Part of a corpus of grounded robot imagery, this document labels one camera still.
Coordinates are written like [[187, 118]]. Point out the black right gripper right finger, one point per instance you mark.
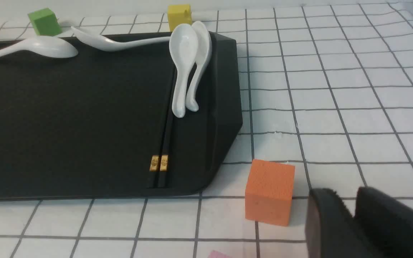
[[386, 222]]

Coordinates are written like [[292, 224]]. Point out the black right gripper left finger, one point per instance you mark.
[[330, 229]]

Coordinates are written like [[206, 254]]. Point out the black chopstick gold band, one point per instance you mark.
[[162, 116]]

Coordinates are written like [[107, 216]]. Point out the orange cube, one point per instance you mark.
[[269, 192]]

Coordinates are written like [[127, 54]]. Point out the pink object at edge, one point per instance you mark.
[[217, 254]]

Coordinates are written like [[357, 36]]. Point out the white grid tablecloth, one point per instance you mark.
[[326, 88]]

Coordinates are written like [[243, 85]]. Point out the white spoon lower stacked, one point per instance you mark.
[[202, 60]]

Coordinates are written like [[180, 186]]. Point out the white spoon stacked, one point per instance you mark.
[[183, 46], [202, 60]]

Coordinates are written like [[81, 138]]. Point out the white spoon upper stacked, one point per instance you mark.
[[183, 46]]

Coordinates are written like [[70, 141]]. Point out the black plastic tray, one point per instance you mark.
[[85, 127]]

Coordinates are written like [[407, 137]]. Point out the yellow cube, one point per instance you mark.
[[179, 14]]

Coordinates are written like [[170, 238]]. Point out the white spoon lying sideways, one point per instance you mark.
[[104, 44]]

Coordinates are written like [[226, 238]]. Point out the white spoon far left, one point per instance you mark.
[[46, 46]]

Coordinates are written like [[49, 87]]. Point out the green cube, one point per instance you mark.
[[44, 22]]

